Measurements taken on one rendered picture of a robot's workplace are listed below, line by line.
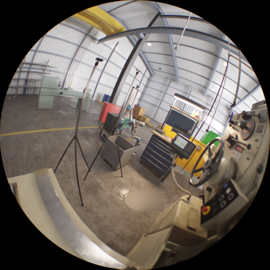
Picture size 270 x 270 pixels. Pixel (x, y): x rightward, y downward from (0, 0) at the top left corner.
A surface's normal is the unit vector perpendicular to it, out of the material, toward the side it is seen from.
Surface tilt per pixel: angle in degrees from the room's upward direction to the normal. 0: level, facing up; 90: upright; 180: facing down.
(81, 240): 0
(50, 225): 0
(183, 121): 90
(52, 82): 90
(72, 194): 0
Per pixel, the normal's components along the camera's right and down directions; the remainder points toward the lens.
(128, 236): 0.39, -0.86
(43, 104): 0.76, 0.50
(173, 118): -0.57, 0.06
